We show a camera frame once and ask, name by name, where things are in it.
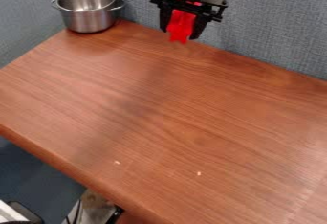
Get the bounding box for red rectangular block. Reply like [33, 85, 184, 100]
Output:
[165, 0, 201, 44]

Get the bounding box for stainless steel pot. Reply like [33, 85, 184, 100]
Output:
[50, 0, 125, 34]

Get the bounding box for white object at corner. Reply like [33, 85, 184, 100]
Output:
[0, 200, 44, 224]

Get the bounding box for metal table leg frame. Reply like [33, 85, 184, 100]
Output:
[62, 190, 124, 224]

